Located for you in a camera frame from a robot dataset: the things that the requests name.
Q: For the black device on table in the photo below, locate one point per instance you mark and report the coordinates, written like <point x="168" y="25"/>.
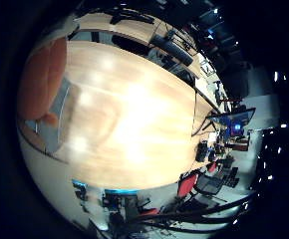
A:
<point x="202" y="151"/>

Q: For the red office chair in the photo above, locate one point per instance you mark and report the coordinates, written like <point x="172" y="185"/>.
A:
<point x="187" y="185"/>

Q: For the clear plastic container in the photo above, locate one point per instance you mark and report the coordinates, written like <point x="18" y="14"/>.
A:
<point x="56" y="132"/>

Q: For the black cylindrical roll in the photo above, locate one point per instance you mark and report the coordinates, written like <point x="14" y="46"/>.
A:
<point x="172" y="49"/>

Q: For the computer monitor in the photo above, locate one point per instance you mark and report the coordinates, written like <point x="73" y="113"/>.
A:
<point x="234" y="119"/>

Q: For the black mesh office chair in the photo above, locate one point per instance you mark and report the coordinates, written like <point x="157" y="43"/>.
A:
<point x="210" y="184"/>

